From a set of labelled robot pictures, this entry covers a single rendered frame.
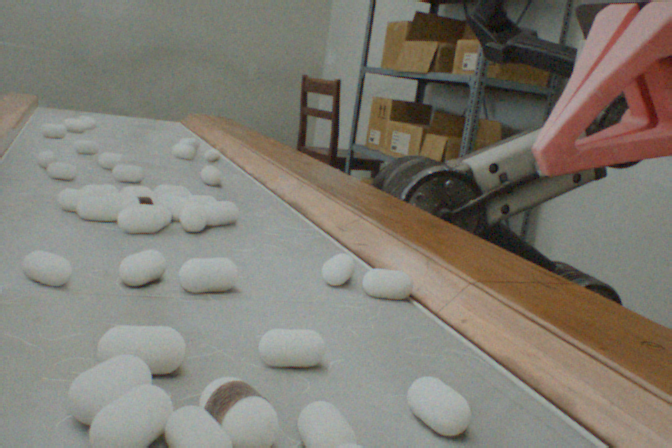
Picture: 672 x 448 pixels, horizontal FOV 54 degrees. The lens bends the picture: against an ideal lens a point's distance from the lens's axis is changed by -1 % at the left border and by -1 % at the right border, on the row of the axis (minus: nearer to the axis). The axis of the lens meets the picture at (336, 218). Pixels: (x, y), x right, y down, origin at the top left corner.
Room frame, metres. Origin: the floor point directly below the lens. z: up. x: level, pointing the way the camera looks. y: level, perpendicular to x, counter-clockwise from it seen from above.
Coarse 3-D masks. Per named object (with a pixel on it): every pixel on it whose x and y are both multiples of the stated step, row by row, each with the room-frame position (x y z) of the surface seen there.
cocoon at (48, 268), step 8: (32, 256) 0.37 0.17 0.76; (40, 256) 0.37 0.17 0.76; (48, 256) 0.37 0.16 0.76; (56, 256) 0.37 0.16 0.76; (24, 264) 0.37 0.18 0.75; (32, 264) 0.37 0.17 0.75; (40, 264) 0.36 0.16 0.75; (48, 264) 0.36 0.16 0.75; (56, 264) 0.36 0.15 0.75; (64, 264) 0.37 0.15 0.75; (24, 272) 0.37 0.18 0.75; (32, 272) 0.37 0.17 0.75; (40, 272) 0.36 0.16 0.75; (48, 272) 0.36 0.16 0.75; (56, 272) 0.36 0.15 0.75; (64, 272) 0.37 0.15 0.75; (40, 280) 0.37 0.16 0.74; (48, 280) 0.36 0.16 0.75; (56, 280) 0.36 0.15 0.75; (64, 280) 0.37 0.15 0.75
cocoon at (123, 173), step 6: (114, 168) 0.71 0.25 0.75; (120, 168) 0.71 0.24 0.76; (126, 168) 0.71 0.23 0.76; (132, 168) 0.72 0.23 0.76; (138, 168) 0.72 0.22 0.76; (114, 174) 0.71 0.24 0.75; (120, 174) 0.71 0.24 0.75; (126, 174) 0.71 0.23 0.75; (132, 174) 0.71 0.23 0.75; (138, 174) 0.72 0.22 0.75; (120, 180) 0.71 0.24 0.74; (126, 180) 0.71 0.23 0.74; (132, 180) 0.72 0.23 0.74; (138, 180) 0.72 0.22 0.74
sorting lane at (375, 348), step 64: (128, 128) 1.26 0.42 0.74; (0, 192) 0.58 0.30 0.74; (192, 192) 0.72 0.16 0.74; (256, 192) 0.78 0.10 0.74; (0, 256) 0.41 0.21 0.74; (64, 256) 0.43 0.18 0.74; (192, 256) 0.47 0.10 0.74; (256, 256) 0.50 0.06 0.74; (320, 256) 0.53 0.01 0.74; (0, 320) 0.31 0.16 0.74; (64, 320) 0.32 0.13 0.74; (128, 320) 0.33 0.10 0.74; (192, 320) 0.35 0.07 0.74; (256, 320) 0.36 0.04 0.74; (320, 320) 0.38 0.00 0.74; (384, 320) 0.39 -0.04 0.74; (0, 384) 0.25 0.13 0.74; (64, 384) 0.26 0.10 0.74; (192, 384) 0.27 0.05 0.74; (256, 384) 0.28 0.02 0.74; (320, 384) 0.29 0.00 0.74; (384, 384) 0.30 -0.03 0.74; (448, 384) 0.31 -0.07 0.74; (512, 384) 0.32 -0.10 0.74
